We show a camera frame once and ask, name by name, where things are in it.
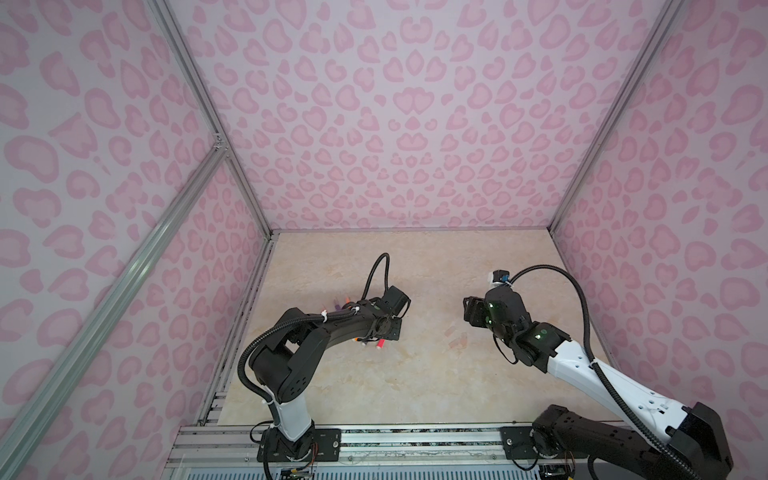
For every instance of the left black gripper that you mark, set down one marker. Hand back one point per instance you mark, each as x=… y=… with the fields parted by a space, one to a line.
x=397 y=331

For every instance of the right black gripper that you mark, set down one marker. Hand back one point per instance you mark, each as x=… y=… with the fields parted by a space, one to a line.
x=474 y=307

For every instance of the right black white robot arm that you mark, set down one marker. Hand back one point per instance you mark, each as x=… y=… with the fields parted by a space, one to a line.
x=662 y=439

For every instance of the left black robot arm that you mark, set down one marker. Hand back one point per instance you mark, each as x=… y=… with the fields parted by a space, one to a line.
x=280 y=363

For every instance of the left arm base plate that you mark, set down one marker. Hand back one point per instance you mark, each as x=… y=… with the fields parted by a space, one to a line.
x=318 y=444

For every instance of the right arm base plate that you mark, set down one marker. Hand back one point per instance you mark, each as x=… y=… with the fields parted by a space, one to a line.
x=517 y=443

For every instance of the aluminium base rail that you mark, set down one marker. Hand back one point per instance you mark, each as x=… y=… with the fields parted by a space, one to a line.
x=394 y=451

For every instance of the diagonal aluminium frame bar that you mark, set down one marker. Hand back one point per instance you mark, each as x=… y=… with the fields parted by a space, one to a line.
x=38 y=414

